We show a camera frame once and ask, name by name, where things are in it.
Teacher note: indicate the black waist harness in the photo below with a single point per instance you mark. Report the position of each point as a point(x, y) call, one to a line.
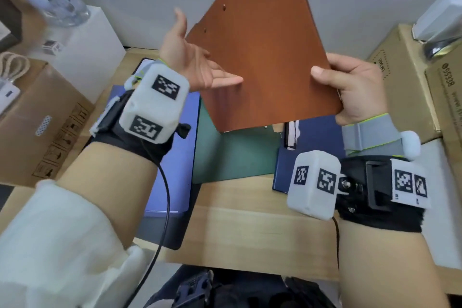
point(195, 289)

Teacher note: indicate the large black-logo cardboard box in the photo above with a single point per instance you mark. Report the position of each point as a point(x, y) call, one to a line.
point(447, 102)

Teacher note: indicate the navy blue folder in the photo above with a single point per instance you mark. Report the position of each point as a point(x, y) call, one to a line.
point(317, 134)

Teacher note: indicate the green folder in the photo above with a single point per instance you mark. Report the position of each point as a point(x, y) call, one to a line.
point(234, 156)

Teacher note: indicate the person's right forearm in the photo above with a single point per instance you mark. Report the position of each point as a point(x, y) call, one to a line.
point(386, 268)

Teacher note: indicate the person's left hand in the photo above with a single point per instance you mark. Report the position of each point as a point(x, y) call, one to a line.
point(187, 62)

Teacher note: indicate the person's right hand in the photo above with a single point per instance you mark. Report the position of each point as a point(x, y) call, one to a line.
point(361, 94)

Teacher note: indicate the orange brown folder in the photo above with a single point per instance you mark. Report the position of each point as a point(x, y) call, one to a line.
point(267, 48)

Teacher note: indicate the black folder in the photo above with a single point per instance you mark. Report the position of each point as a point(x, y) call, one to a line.
point(169, 232)

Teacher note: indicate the white paper sheet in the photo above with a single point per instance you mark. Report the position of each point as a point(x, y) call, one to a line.
point(146, 66)

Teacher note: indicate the white sleeve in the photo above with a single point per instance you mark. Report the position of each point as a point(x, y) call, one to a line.
point(54, 246)

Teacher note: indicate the light blue folder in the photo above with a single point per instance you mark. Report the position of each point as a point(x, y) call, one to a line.
point(180, 181)

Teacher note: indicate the small white printed cube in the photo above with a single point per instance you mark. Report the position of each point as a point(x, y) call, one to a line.
point(51, 47)

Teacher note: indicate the white plastic box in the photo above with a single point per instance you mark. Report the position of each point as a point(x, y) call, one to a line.
point(440, 15)

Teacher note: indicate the dark brown box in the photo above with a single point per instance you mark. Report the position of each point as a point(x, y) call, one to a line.
point(9, 22)

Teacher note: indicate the shiny metal object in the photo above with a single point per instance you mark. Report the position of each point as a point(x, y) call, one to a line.
point(440, 49)

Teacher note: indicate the tall white box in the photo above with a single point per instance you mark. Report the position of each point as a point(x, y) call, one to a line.
point(94, 51)

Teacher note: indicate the cardboard box with pictograms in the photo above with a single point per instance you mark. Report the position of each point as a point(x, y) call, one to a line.
point(36, 131)

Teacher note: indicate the person's left forearm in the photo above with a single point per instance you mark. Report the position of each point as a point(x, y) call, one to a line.
point(108, 192)

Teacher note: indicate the white wristband ball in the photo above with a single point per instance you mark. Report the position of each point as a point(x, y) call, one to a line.
point(410, 145)
point(130, 83)

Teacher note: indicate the small-logo cardboard box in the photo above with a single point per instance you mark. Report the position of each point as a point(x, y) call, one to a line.
point(404, 87)

